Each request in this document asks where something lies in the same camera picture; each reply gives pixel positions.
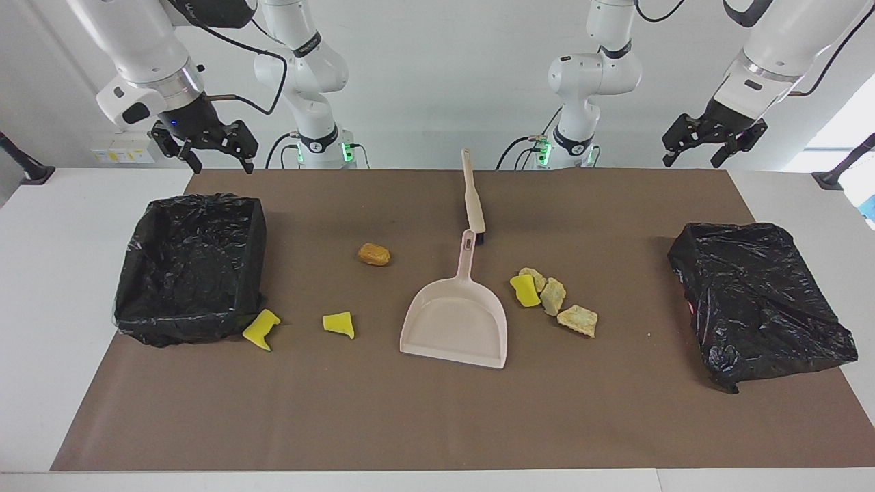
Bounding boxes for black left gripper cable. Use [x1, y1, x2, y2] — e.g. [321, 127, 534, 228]
[634, 0, 875, 96]

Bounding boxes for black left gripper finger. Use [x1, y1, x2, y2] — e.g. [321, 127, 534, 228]
[662, 115, 697, 168]
[710, 126, 763, 169]

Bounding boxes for notched yellow sponge piece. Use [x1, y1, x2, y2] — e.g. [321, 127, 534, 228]
[242, 309, 282, 352]

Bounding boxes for brown paper table mat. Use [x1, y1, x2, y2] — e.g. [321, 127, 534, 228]
[50, 169, 875, 472]

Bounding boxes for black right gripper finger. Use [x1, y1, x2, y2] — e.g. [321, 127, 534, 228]
[229, 120, 259, 174]
[149, 123, 204, 175]

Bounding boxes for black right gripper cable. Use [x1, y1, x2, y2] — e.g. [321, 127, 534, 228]
[164, 3, 288, 115]

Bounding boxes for wedge yellow sponge piece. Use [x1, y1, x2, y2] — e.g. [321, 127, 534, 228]
[322, 312, 355, 340]

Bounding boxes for open bin with black bag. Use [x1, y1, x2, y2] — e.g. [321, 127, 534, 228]
[113, 193, 269, 348]

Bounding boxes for black left base cables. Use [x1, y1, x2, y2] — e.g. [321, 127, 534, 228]
[496, 109, 563, 170]

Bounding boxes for rounded yellow sponge piece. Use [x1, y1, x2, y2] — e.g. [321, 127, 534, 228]
[509, 274, 542, 308]

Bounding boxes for white wall socket box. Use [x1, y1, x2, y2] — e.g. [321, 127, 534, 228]
[90, 131, 157, 165]

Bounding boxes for beige plastic dustpan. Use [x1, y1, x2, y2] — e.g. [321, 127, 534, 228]
[399, 229, 508, 370]

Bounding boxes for beige hand brush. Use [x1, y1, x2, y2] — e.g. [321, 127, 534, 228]
[461, 148, 487, 245]

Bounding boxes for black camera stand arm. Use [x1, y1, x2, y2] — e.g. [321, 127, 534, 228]
[0, 131, 55, 187]
[812, 133, 875, 191]

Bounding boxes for large tan stone chunk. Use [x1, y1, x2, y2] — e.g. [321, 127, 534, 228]
[556, 305, 599, 338]

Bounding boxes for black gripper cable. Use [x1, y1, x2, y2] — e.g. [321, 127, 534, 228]
[634, 0, 875, 96]
[164, 3, 288, 115]

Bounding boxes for bin wrapped in black bag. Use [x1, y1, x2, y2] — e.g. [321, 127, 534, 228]
[667, 222, 859, 394]

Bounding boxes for black base cables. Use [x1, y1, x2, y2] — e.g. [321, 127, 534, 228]
[496, 109, 563, 170]
[265, 132, 301, 169]

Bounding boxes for black right base cables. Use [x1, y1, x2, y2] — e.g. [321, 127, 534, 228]
[265, 132, 301, 169]

